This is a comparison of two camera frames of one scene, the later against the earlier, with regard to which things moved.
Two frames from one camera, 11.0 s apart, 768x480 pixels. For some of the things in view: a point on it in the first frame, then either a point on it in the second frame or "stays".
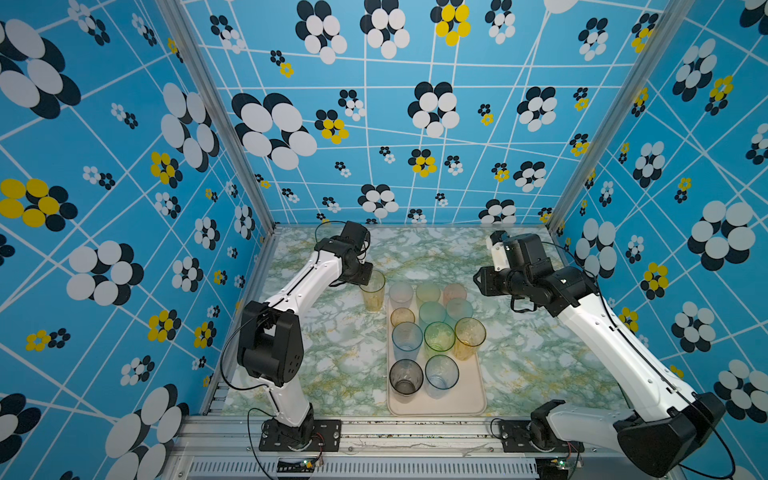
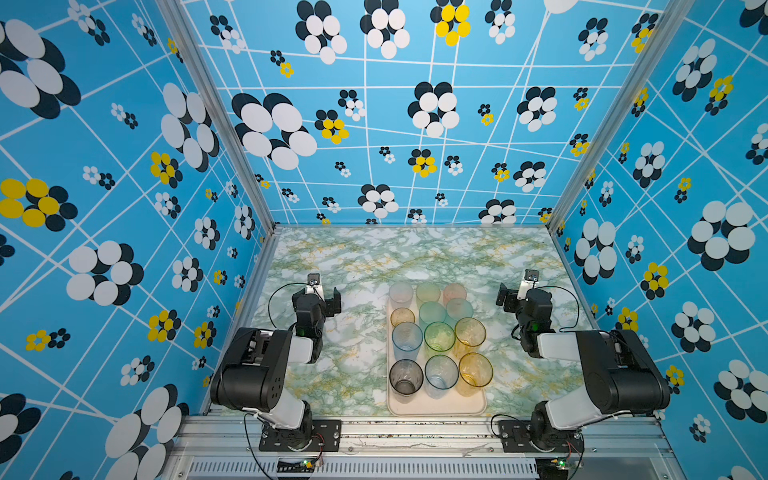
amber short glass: (401, 315) stays
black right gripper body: (503, 283) -> (513, 305)
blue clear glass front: (407, 338) stays
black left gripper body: (360, 274) -> (328, 308)
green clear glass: (439, 338) stays
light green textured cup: (428, 293) stays
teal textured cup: (429, 313) stays
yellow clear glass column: (373, 292) -> (474, 371)
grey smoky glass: (405, 377) stays
